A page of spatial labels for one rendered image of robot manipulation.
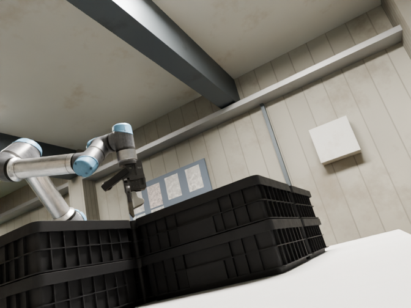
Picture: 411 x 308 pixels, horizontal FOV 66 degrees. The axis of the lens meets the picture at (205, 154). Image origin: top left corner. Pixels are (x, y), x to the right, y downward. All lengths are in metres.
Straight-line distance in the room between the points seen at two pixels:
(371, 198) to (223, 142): 1.72
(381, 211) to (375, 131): 0.77
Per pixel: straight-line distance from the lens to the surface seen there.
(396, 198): 3.46
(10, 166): 1.41
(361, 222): 3.46
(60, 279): 0.79
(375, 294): 0.33
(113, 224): 0.91
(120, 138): 1.27
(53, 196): 1.61
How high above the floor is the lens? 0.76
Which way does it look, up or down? 19 degrees up
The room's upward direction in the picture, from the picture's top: 14 degrees counter-clockwise
